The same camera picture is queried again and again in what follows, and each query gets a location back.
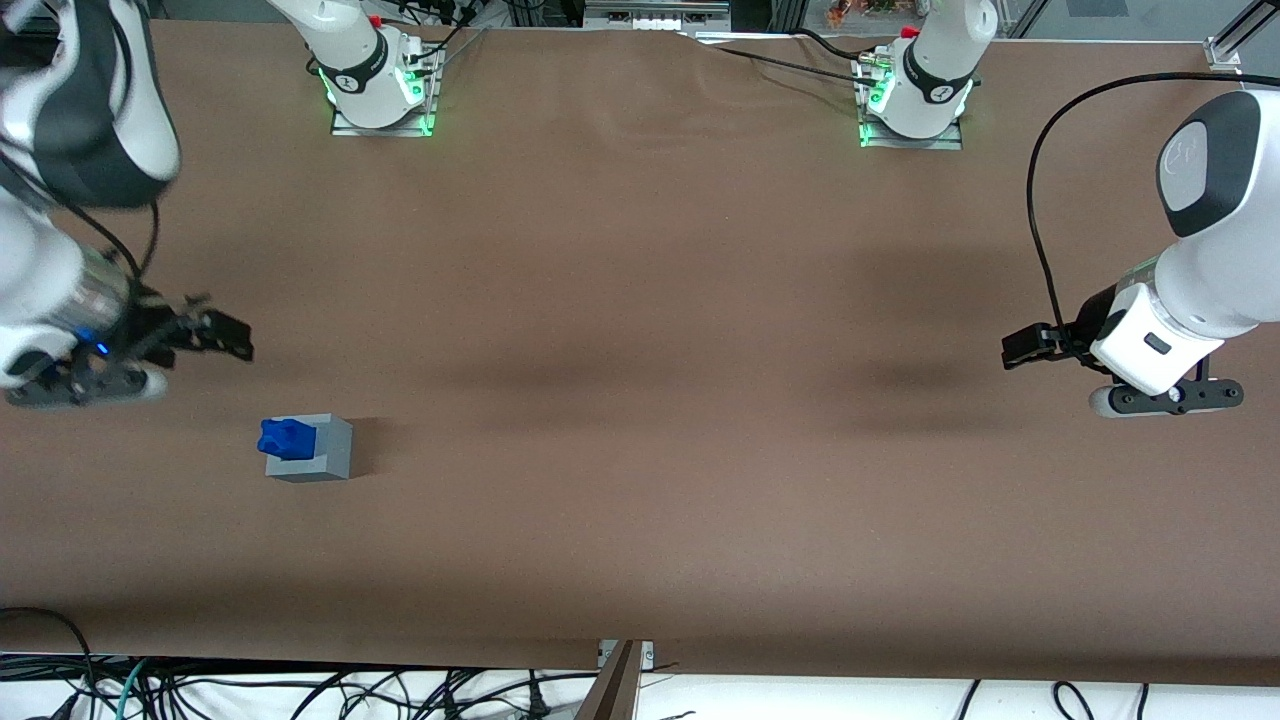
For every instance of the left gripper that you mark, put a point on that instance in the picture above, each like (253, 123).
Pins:
(1091, 317)

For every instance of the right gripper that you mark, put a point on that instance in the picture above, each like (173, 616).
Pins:
(152, 328)

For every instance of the blue plastic part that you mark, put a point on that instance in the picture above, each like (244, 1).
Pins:
(285, 440)

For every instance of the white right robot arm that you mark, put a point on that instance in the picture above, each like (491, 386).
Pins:
(90, 110)

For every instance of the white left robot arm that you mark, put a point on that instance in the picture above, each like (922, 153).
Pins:
(1220, 250)

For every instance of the gray cube base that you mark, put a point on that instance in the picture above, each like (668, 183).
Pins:
(330, 450)

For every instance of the brown table cover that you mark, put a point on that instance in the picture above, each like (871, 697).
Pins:
(700, 500)

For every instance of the dark support beam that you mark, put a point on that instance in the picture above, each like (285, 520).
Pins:
(612, 690)

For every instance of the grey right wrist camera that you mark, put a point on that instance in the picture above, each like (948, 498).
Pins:
(110, 390)

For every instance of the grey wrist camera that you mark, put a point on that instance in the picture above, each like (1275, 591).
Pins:
(110, 390)
(1160, 398)

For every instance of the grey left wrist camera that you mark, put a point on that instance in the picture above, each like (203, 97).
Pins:
(1160, 398)

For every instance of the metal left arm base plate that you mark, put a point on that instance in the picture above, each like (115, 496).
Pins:
(940, 143)

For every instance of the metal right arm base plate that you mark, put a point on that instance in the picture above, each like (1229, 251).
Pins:
(350, 130)

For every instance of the aluminium frame profile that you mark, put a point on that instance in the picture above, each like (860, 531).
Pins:
(1240, 35)

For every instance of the metal table bracket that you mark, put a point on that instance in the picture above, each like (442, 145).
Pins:
(645, 652)

